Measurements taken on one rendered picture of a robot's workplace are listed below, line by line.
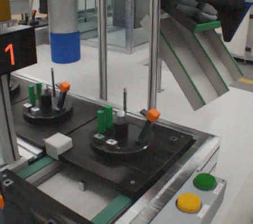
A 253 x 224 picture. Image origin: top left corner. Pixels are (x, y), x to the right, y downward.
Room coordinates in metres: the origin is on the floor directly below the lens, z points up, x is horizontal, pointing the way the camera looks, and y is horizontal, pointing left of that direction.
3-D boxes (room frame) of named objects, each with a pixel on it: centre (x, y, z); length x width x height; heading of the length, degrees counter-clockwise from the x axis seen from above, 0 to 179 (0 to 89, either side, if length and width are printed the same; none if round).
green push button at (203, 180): (0.46, -0.15, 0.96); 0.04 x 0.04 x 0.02
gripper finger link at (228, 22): (0.50, -0.16, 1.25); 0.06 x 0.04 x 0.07; 54
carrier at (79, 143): (0.59, 0.01, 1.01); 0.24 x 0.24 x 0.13; 54
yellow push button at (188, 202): (0.40, -0.11, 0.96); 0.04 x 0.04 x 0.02
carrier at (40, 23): (2.00, 0.65, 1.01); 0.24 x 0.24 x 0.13; 54
